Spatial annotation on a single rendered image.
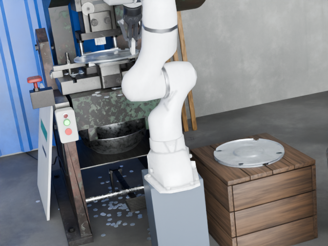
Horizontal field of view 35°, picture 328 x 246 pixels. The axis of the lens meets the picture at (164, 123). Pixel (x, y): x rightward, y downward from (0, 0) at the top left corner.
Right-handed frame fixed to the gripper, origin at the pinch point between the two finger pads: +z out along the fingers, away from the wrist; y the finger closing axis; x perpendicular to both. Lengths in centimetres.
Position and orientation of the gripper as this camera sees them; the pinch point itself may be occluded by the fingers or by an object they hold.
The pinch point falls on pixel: (132, 46)
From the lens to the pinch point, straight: 225.9
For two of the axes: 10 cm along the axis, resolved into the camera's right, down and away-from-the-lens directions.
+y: 9.4, -2.0, 2.8
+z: -0.3, 7.5, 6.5
